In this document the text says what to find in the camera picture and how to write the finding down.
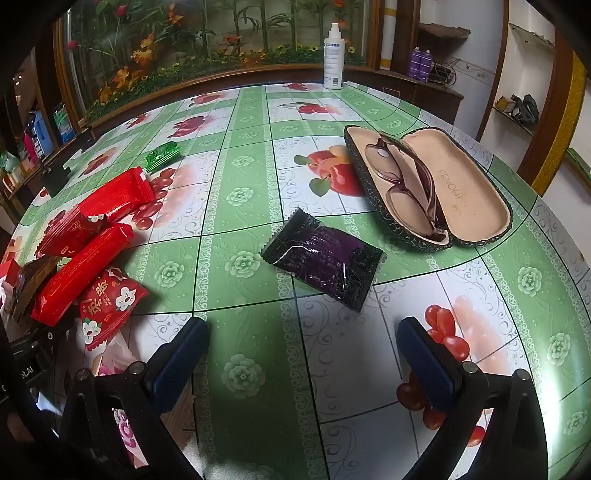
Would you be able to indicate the black purple snack packet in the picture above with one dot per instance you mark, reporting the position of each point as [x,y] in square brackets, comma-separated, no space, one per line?
[323,258]

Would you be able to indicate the green candy packet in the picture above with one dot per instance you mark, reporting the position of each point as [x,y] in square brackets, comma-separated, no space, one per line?
[161,156]

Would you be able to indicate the purple spray can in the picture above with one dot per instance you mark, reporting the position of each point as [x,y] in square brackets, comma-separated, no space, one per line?
[417,64]
[427,65]

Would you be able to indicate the green white packet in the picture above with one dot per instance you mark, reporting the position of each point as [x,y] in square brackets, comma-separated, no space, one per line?
[7,164]

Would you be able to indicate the small black stand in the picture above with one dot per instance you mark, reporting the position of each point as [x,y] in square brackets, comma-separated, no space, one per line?
[87,137]

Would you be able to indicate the white spray bottle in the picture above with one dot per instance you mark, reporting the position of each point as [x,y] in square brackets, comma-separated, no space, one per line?
[333,60]

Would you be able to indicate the black cylindrical pot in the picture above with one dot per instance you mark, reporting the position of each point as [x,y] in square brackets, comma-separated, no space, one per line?
[54,177]

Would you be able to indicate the pink snack packet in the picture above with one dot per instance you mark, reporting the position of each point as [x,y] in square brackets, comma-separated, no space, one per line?
[113,357]
[124,431]

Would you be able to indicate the fruit print green tablecloth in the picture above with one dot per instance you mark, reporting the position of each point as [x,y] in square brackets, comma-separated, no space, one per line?
[258,346]

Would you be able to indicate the long red snack packet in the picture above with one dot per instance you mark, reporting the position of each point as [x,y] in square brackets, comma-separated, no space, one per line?
[83,272]

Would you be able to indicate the open patterned glasses case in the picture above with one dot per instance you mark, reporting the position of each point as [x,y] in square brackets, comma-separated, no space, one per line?
[471,194]

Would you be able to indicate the pink bottle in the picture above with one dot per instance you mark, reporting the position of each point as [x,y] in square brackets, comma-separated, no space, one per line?
[28,147]

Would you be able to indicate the red patterned snack packet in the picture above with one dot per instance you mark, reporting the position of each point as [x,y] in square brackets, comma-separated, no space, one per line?
[64,233]

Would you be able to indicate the brown snack packet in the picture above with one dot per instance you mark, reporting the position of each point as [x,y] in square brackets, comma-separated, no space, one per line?
[32,281]

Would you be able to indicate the red white-flower snack packet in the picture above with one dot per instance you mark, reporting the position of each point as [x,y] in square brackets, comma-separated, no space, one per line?
[111,304]

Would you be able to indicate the teal green bottle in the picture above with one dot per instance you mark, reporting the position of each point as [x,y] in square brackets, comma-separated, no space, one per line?
[63,121]

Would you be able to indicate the large plain red snack packet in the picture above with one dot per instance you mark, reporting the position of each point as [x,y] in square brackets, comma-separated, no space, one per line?
[122,194]

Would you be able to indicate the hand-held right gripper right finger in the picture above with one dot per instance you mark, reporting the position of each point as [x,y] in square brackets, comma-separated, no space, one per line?
[429,364]

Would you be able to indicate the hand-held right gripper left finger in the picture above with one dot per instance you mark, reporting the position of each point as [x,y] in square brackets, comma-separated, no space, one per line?
[181,360]

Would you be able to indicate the blue plastic jug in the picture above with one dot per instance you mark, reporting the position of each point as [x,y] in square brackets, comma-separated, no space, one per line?
[40,134]

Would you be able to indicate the glass flower display cabinet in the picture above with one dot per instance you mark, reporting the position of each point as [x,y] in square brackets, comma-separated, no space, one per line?
[207,46]

